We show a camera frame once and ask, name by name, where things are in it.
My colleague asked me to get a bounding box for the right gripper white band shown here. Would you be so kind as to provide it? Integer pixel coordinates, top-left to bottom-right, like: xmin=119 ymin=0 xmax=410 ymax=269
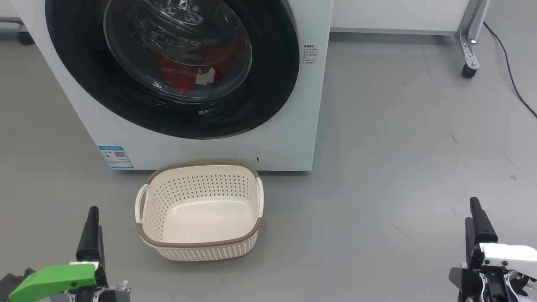
xmin=449 ymin=197 xmax=537 ymax=302

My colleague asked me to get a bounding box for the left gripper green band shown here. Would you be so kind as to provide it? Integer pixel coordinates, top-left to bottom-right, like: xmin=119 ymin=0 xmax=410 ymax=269
xmin=8 ymin=206 xmax=131 ymax=302

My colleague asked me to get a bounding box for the red garment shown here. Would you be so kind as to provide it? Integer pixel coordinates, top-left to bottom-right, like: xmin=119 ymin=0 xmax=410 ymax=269
xmin=153 ymin=40 xmax=244 ymax=95

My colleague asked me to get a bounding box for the black round glass washer door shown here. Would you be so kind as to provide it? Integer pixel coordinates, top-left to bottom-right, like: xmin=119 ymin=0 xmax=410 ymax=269
xmin=45 ymin=0 xmax=300 ymax=140

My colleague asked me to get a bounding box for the cream perforated laundry basket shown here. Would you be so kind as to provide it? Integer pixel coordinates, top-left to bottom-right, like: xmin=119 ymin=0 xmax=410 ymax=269
xmin=135 ymin=161 xmax=264 ymax=262

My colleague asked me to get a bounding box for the white front-load washing machine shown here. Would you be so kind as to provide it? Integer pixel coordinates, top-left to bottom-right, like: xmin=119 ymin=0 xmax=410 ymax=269
xmin=10 ymin=0 xmax=334 ymax=172

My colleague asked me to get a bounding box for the blue energy label sticker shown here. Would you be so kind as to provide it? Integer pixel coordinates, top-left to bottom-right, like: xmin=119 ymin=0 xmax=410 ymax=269
xmin=98 ymin=146 xmax=134 ymax=169

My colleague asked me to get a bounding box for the round white filter cover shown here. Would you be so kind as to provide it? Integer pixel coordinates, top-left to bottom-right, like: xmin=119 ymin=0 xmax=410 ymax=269
xmin=255 ymin=149 xmax=295 ymax=169

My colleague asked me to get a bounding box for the white partition board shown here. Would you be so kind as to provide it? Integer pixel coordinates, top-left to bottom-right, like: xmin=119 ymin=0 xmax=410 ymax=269
xmin=330 ymin=0 xmax=470 ymax=35

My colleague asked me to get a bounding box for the small printed text sticker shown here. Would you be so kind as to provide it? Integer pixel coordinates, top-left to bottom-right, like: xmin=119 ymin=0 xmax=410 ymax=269
xmin=302 ymin=44 xmax=318 ymax=65

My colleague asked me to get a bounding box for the thin black floor cable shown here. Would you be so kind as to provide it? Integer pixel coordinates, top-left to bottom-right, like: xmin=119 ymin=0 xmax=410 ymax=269
xmin=484 ymin=22 xmax=537 ymax=118

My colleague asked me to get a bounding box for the silver metal frame leg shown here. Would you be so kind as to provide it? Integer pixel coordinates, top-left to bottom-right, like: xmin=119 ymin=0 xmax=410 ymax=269
xmin=455 ymin=0 xmax=491 ymax=70

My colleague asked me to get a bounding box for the grey metal frame rail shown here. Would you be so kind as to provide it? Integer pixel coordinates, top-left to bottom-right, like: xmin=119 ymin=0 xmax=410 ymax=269
xmin=0 ymin=17 xmax=26 ymax=35

